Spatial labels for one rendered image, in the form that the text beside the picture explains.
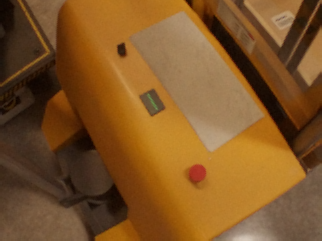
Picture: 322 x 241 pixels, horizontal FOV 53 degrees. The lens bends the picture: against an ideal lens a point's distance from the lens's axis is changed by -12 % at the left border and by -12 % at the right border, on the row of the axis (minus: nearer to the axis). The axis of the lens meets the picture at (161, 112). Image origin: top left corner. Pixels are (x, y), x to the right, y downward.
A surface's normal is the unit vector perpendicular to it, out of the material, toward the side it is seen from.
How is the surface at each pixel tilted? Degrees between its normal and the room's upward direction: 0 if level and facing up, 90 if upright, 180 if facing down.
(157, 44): 0
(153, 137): 14
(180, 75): 0
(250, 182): 0
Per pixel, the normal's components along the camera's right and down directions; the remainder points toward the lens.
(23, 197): -0.01, -0.37
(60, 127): -0.33, -0.18
